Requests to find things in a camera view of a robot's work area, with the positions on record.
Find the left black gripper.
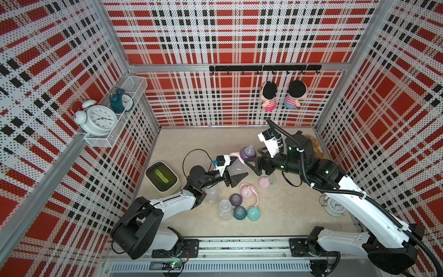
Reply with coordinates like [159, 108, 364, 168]
[199, 156, 247, 189]

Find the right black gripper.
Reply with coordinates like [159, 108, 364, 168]
[245, 147, 305, 177]

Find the clear baby bottle top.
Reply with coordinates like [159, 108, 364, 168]
[227, 158, 249, 176]

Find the clear baby bottle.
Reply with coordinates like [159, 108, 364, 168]
[227, 158, 249, 176]
[219, 200, 234, 220]
[204, 185, 220, 204]

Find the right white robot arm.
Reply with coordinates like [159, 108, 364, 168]
[245, 118, 443, 277]

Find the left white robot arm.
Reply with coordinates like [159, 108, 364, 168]
[110, 166, 249, 260]

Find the clear baby bottle middle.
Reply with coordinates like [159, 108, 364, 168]
[204, 185, 220, 204]

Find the clear baby bottle bottom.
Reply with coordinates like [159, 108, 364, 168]
[219, 200, 234, 220]

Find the pink pig cap left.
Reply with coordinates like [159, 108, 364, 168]
[240, 183, 257, 199]

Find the pink pig cap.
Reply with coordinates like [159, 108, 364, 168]
[240, 183, 257, 199]
[257, 176, 273, 190]

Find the pink pig cap right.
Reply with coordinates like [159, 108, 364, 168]
[257, 176, 273, 190]

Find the mint green bottle cap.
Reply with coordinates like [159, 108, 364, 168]
[246, 206, 261, 222]

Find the brown teddy bear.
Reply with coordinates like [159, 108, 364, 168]
[306, 135, 328, 159]

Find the doll with pink pants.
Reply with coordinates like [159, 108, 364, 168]
[260, 81, 277, 112]

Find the white green sterilizer box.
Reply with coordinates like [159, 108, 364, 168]
[143, 161, 181, 196]

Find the doll with blue pants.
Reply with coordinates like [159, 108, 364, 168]
[284, 80, 308, 109]

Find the small white alarm clock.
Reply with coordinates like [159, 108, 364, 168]
[319, 195, 346, 217]

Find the green circuit board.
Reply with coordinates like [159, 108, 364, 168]
[149, 260, 183, 271]

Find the teal alarm clock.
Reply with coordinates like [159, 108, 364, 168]
[110, 88, 135, 114]

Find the large white alarm clock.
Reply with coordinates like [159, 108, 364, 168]
[74, 100, 118, 137]

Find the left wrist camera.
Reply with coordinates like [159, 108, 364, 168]
[212, 155, 231, 177]

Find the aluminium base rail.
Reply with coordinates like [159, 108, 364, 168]
[103, 236, 350, 274]

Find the black hook rail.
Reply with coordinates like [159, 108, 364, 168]
[209, 65, 323, 73]

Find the white wire shelf basket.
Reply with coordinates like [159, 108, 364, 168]
[73, 76, 147, 148]

